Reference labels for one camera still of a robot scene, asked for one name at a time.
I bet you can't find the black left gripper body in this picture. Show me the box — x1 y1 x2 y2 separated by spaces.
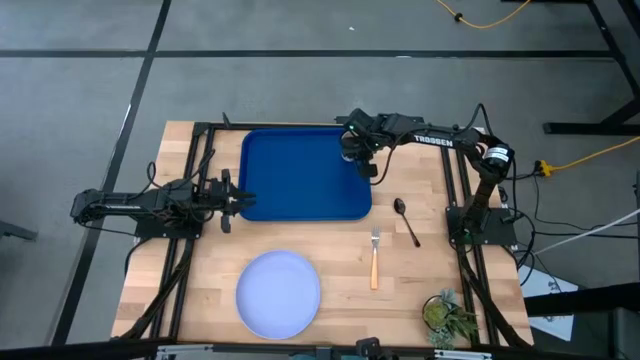
199 168 236 235

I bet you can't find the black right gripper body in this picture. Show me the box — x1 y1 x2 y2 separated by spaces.
340 121 380 180

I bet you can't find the black spoon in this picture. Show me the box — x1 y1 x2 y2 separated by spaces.
393 197 422 249

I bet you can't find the lilac round plate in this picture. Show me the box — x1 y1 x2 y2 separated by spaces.
235 249 322 341

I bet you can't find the fork with orange handle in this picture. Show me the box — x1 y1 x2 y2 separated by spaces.
369 225 382 291

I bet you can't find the blue plastic tray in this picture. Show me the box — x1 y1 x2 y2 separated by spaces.
237 127 374 223

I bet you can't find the small black device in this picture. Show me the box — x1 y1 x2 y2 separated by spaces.
355 337 396 360

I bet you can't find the potted succulent plant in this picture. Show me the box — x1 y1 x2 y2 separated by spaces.
421 288 481 351

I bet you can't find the grey furniture leg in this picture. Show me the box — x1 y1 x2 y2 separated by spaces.
0 219 39 242

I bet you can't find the black bar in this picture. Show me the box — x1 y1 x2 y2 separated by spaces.
0 337 176 360

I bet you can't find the white paper sheet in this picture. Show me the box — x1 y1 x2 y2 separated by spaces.
517 264 580 342

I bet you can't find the black table stand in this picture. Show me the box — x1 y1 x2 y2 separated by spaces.
502 0 640 136

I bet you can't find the black beam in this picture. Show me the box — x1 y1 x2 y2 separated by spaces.
523 282 640 317

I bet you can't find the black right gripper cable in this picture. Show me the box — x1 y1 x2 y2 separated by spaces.
369 132 400 187

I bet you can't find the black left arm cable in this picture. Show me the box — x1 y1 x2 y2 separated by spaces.
143 148 217 224

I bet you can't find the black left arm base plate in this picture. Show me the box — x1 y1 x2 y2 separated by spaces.
134 219 204 240

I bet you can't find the black aluminium table frame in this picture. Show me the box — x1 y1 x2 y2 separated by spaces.
112 119 534 351

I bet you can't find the silver bracket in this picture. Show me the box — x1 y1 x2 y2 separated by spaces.
154 343 216 360
433 348 494 360

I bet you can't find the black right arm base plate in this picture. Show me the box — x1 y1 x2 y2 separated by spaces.
445 205 519 246

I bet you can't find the yellow cable with black clip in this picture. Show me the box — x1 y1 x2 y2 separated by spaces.
434 0 532 30

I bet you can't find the yellow extension cable with plug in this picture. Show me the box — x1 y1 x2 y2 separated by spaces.
537 135 640 177

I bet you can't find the white cable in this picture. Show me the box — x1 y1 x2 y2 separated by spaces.
532 207 640 256

